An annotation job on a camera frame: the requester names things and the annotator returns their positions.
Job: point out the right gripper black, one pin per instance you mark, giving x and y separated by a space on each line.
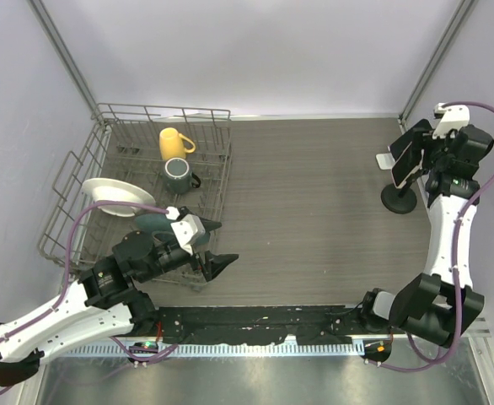
429 143

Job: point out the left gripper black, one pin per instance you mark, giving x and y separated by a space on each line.
215 263

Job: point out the pink case phone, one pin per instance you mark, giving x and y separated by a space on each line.
407 166

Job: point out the black case phone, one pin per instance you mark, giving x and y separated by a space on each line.
416 131

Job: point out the black clamp phone stand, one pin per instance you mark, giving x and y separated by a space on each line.
400 200

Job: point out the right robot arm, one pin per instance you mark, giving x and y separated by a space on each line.
440 303

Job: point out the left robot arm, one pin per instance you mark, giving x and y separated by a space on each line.
104 301

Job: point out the white phone stand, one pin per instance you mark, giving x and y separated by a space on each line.
386 160

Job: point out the dark teal cup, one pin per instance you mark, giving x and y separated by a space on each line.
179 176

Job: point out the yellow mug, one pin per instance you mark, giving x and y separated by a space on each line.
173 144

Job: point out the white plate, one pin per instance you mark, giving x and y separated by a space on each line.
107 189

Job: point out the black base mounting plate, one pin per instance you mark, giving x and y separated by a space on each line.
264 325

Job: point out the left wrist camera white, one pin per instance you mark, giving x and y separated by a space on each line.
188 231

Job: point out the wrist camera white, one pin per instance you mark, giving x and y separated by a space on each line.
188 231
450 120

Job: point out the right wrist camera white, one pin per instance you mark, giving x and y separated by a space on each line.
450 120

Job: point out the grey wire dish rack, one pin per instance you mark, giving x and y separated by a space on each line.
120 167

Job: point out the white slotted cable duct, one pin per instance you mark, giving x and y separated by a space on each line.
289 348

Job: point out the aluminium rail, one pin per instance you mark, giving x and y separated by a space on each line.
479 328

